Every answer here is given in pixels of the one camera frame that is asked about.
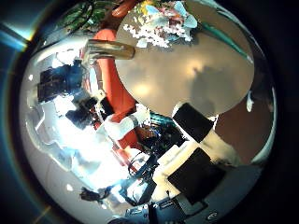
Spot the green leafy potted plant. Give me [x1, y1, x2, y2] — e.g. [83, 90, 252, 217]
[60, 0, 121, 34]

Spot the long red sofa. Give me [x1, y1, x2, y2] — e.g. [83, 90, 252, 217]
[93, 27, 139, 152]

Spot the flower bouquet with green stems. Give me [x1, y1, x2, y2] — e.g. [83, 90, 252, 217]
[122, 0, 255, 64]

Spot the teal blue base plate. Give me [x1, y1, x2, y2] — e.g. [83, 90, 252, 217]
[149, 111, 174, 126]

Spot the black cable bundle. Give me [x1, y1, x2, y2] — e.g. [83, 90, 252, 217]
[118, 152, 160, 207]

